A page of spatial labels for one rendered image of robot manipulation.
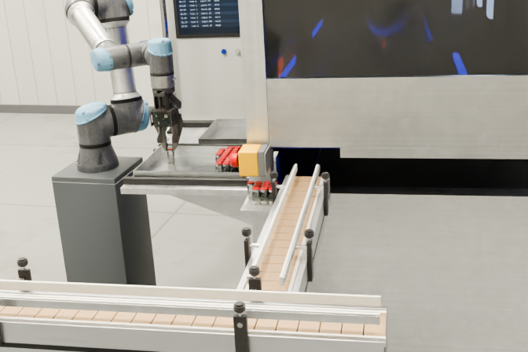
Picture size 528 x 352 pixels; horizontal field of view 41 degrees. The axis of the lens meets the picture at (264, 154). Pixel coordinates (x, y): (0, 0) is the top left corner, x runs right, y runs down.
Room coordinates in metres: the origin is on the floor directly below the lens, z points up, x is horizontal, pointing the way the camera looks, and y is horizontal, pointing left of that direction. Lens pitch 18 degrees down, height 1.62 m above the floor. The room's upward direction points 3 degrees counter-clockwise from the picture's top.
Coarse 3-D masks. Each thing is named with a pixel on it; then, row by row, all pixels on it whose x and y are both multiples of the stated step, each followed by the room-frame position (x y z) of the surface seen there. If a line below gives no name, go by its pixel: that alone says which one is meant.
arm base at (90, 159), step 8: (104, 144) 2.47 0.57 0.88; (80, 152) 2.47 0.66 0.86; (88, 152) 2.45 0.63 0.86; (96, 152) 2.45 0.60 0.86; (104, 152) 2.47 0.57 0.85; (112, 152) 2.49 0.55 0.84; (80, 160) 2.46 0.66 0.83; (88, 160) 2.44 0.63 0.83; (96, 160) 2.44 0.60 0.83; (104, 160) 2.46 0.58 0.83; (112, 160) 2.48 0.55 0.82; (80, 168) 2.46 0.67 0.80; (88, 168) 2.44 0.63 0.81; (96, 168) 2.44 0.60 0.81; (104, 168) 2.45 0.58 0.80; (112, 168) 2.47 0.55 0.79
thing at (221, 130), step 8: (216, 120) 2.62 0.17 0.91; (224, 120) 2.62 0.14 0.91; (232, 120) 2.61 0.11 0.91; (240, 120) 2.61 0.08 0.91; (208, 128) 2.50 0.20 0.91; (216, 128) 2.61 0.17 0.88; (224, 128) 2.60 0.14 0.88; (232, 128) 2.60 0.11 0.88; (240, 128) 2.59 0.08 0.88; (200, 136) 2.40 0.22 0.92; (208, 136) 2.49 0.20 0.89; (216, 136) 2.50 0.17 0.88; (224, 136) 2.50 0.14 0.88; (232, 136) 2.49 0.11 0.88; (240, 136) 2.49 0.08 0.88
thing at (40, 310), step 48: (0, 288) 1.28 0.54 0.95; (48, 288) 1.26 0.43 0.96; (96, 288) 1.24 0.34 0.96; (144, 288) 1.22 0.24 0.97; (192, 288) 1.20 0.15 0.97; (0, 336) 1.17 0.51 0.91; (48, 336) 1.16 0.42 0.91; (96, 336) 1.14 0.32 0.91; (144, 336) 1.12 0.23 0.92; (192, 336) 1.11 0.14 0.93; (240, 336) 1.08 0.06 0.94; (288, 336) 1.08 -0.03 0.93; (336, 336) 1.07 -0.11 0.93; (384, 336) 1.06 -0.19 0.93
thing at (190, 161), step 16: (144, 160) 2.16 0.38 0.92; (160, 160) 2.25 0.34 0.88; (176, 160) 2.24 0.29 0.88; (192, 160) 2.24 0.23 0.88; (208, 160) 2.23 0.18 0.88; (144, 176) 2.06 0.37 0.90; (160, 176) 2.05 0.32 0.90; (176, 176) 2.04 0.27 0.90; (192, 176) 2.03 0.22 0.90; (208, 176) 2.02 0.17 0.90; (224, 176) 2.01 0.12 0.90; (240, 176) 2.00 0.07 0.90
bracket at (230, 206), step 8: (192, 200) 2.06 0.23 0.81; (200, 200) 2.06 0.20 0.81; (208, 200) 2.05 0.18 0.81; (216, 200) 2.05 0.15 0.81; (224, 200) 2.04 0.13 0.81; (232, 200) 2.04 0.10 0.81; (240, 200) 2.03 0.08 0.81; (208, 208) 2.05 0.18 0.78; (216, 208) 2.05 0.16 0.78; (224, 208) 2.04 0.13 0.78; (232, 208) 2.04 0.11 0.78; (240, 208) 2.03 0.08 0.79; (232, 216) 2.04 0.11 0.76
